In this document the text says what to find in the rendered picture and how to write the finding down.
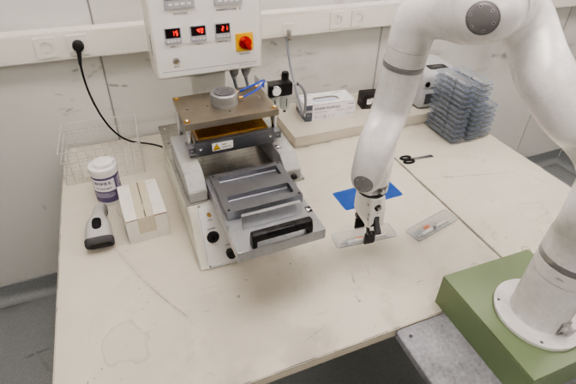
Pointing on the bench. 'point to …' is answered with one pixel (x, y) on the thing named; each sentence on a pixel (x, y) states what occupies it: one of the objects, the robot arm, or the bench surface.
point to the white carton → (327, 105)
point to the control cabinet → (201, 15)
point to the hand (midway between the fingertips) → (364, 231)
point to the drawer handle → (280, 230)
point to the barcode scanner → (99, 229)
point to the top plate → (224, 106)
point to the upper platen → (228, 129)
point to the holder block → (254, 189)
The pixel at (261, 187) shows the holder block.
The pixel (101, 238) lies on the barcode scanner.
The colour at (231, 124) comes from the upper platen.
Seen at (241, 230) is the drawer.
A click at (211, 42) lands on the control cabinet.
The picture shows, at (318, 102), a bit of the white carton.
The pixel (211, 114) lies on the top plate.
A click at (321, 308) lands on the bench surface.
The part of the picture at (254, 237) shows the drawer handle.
